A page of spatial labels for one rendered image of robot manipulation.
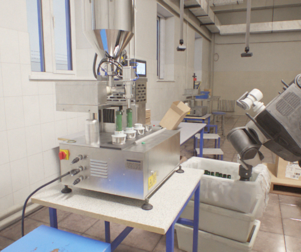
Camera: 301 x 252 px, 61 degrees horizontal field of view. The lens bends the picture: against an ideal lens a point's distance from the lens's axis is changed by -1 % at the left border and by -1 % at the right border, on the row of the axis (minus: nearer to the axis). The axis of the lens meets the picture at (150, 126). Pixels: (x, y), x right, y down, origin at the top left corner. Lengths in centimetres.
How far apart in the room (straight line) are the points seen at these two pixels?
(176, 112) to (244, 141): 175
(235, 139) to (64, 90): 90
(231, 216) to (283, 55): 991
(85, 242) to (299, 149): 107
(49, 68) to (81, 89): 230
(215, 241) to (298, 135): 111
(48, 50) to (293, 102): 297
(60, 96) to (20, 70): 141
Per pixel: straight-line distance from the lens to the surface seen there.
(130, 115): 135
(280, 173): 366
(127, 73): 133
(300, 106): 136
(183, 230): 217
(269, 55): 1147
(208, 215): 206
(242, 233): 204
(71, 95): 137
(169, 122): 306
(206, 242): 217
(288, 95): 136
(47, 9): 374
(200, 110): 566
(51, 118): 305
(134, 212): 124
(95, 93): 128
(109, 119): 163
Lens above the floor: 133
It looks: 9 degrees down
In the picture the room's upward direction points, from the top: straight up
